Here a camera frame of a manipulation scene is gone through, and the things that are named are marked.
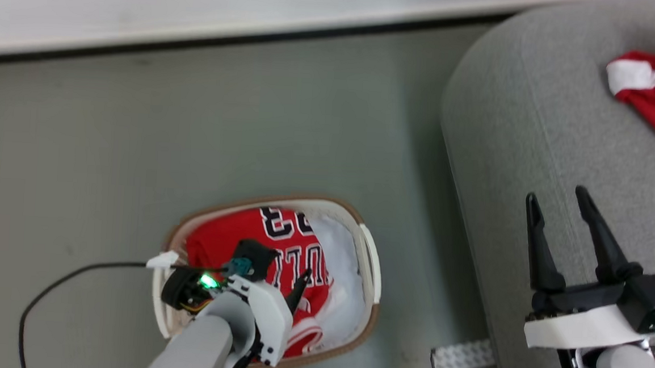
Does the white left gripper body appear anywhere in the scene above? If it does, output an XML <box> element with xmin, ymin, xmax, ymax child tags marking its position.
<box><xmin>221</xmin><ymin>275</ymin><xmax>297</xmax><ymax>368</ymax></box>

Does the white cable tag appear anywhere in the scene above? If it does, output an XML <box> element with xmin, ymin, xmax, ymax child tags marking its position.
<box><xmin>145</xmin><ymin>249</ymin><xmax>180</xmax><ymax>271</ymax></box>

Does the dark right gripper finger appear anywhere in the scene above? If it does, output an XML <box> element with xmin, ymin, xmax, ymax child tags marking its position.
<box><xmin>570</xmin><ymin>186</ymin><xmax>648</xmax><ymax>285</ymax></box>
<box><xmin>520</xmin><ymin>192</ymin><xmax>572</xmax><ymax>296</ymax></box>

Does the red basketball jersey number 23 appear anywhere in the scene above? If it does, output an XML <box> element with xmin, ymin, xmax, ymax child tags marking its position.
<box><xmin>179</xmin><ymin>201</ymin><xmax>339</xmax><ymax>362</ymax></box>

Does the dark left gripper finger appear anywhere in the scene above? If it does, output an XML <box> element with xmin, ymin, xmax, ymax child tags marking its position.
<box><xmin>285</xmin><ymin>267</ymin><xmax>313</xmax><ymax>315</ymax></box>

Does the grey fabric sofa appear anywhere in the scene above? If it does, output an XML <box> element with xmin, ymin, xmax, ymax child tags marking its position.
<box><xmin>425</xmin><ymin>0</ymin><xmax>655</xmax><ymax>368</ymax></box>

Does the white perforated strip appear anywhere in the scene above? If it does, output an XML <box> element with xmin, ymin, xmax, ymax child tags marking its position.
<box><xmin>430</xmin><ymin>335</ymin><xmax>497</xmax><ymax>368</ymax></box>

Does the white plastic laundry basket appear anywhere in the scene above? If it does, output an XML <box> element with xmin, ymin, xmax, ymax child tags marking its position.
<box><xmin>148</xmin><ymin>185</ymin><xmax>388</xmax><ymax>368</ymax></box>

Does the teal left cable connector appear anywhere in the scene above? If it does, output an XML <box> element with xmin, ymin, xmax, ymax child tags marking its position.
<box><xmin>226</xmin><ymin>257</ymin><xmax>254</xmax><ymax>278</ymax></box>

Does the thin black cable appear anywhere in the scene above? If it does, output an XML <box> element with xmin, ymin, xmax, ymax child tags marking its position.
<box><xmin>16</xmin><ymin>253</ymin><xmax>232</xmax><ymax>368</ymax></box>

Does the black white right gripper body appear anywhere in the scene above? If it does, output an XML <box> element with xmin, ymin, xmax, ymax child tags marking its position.
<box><xmin>522</xmin><ymin>264</ymin><xmax>655</xmax><ymax>358</ymax></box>

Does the white black baseboard strip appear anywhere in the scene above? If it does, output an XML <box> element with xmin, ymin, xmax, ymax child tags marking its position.
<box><xmin>0</xmin><ymin>0</ymin><xmax>607</xmax><ymax>104</ymax></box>

